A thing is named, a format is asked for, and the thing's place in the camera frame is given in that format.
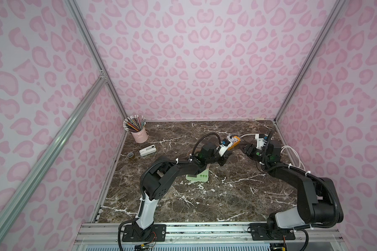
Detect orange power strip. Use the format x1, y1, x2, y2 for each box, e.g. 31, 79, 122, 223
227, 135, 241, 151

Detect green electronic scale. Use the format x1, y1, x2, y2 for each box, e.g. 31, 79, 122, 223
185, 169, 209, 183

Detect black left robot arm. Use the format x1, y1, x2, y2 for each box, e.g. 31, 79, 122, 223
117, 132, 232, 251

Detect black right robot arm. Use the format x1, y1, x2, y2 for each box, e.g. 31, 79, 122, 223
240, 130, 344, 241

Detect white rectangular remote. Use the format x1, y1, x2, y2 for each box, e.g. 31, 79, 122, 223
139, 144, 157, 157

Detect pink pencil cup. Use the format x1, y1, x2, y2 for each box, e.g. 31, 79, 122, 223
131, 128, 149, 144

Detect bundle of coloured pencils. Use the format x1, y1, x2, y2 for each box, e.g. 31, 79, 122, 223
123, 115, 146, 133

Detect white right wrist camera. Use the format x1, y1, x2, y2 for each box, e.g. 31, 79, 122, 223
254, 134, 268, 150

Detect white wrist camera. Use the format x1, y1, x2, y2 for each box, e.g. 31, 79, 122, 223
254, 134, 268, 150
218, 139, 231, 156

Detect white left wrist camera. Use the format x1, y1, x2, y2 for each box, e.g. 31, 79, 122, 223
218, 139, 231, 156

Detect white power strip cable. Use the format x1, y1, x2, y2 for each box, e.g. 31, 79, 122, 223
238, 133, 307, 172

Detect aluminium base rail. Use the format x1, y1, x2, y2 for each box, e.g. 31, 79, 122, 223
72, 221, 346, 251

